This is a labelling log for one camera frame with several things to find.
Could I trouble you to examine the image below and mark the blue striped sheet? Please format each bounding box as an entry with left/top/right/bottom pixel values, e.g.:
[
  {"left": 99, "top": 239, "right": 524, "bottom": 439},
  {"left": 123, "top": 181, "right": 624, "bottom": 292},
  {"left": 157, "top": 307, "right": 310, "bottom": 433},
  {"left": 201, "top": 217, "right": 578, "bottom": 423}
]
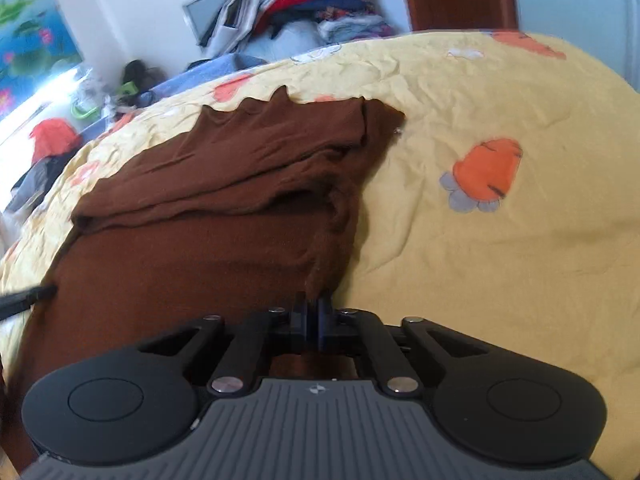
[{"left": 145, "top": 52, "right": 271, "bottom": 106}]

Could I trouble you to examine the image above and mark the pile of mixed clothes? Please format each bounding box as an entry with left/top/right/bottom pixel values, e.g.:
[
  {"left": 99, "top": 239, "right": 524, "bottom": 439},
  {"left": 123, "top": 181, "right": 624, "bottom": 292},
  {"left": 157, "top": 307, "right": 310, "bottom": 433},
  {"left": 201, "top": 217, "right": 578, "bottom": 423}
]
[{"left": 205, "top": 0, "right": 401, "bottom": 58}]

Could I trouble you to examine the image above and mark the dark bundle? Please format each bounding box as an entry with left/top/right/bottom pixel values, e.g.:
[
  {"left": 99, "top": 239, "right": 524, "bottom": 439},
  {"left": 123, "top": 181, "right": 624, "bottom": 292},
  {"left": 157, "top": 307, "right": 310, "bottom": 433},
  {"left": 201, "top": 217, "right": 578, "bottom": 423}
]
[{"left": 122, "top": 60, "right": 167, "bottom": 94}]

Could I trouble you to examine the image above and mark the yellow carrot print blanket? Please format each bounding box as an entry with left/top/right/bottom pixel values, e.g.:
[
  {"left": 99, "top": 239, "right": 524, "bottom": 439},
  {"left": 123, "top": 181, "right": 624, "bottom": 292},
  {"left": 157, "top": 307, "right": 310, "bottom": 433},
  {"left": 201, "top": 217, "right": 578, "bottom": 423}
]
[{"left": 0, "top": 30, "right": 640, "bottom": 476}]

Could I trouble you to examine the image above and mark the lotus pond wall poster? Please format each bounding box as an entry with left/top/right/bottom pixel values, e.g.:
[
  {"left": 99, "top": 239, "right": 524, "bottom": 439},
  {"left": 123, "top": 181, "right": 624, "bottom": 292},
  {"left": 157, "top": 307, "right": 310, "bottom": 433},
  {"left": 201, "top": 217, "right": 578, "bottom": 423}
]
[{"left": 0, "top": 0, "right": 83, "bottom": 123}]

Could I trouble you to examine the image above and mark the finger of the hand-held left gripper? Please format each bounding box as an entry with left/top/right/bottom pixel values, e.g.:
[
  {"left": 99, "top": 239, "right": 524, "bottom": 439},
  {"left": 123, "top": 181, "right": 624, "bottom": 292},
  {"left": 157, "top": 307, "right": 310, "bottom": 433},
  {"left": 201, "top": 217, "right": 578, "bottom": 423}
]
[{"left": 0, "top": 285, "right": 57, "bottom": 320}]

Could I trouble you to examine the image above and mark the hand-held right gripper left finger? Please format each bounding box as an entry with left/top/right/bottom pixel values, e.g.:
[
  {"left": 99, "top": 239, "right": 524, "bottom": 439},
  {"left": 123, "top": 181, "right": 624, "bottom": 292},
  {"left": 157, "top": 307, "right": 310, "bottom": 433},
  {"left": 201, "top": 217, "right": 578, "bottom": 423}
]
[{"left": 135, "top": 291, "right": 319, "bottom": 397}]

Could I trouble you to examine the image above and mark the brown garment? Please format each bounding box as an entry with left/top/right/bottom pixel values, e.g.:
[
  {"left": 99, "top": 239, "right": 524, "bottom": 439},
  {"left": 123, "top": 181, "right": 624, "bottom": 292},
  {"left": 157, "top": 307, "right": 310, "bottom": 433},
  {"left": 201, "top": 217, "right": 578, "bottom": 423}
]
[{"left": 10, "top": 85, "right": 407, "bottom": 471}]

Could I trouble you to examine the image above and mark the grey flat panel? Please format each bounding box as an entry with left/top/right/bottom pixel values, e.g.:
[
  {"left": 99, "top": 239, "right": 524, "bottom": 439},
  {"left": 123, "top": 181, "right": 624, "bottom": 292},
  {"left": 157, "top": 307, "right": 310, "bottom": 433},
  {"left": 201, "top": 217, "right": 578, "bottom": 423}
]
[{"left": 182, "top": 0, "right": 233, "bottom": 47}]

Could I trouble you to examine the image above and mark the red cloth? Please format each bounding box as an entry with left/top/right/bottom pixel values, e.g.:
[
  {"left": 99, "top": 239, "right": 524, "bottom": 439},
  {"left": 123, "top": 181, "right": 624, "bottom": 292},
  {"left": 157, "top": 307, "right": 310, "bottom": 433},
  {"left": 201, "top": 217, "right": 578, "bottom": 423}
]
[{"left": 30, "top": 119, "right": 81, "bottom": 165}]

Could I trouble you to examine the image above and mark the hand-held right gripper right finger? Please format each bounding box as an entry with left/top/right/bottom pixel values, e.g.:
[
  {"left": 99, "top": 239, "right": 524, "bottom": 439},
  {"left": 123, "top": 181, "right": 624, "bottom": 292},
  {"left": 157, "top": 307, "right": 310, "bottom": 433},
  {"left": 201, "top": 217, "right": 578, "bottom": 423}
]
[{"left": 318, "top": 289, "right": 490, "bottom": 396}]

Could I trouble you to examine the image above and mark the dark grey clothes heap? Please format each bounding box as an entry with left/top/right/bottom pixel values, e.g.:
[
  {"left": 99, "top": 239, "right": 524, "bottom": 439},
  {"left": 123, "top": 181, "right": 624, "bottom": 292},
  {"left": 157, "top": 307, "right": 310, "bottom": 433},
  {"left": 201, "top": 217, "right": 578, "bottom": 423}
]
[{"left": 5, "top": 157, "right": 68, "bottom": 213}]

